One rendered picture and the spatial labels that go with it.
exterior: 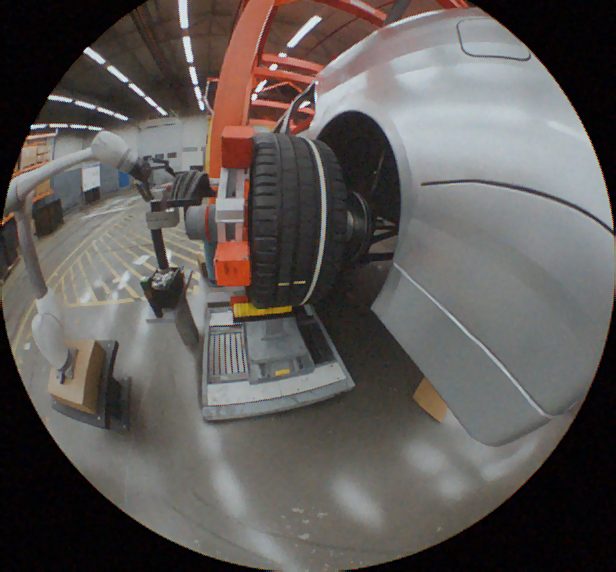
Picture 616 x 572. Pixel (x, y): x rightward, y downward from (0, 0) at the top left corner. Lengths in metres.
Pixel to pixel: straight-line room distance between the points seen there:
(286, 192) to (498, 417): 0.61
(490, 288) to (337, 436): 0.98
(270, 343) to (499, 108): 1.16
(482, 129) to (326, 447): 1.22
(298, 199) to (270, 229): 0.09
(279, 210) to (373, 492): 1.26
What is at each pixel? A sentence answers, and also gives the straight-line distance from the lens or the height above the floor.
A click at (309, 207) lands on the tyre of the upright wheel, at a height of 0.98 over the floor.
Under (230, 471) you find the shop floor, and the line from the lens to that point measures 1.08.
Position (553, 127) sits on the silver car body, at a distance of 0.38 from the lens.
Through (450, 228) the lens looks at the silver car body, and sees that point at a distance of 0.35.
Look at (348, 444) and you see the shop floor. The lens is 1.12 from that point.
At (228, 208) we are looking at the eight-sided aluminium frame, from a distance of 0.42.
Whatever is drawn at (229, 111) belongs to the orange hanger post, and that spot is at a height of 1.37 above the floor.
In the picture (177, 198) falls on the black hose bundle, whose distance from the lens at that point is 0.51.
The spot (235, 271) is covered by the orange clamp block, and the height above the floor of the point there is 0.86.
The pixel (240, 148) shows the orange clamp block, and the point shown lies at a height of 1.10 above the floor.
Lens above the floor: 1.06
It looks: 29 degrees down
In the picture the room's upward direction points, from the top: 9 degrees clockwise
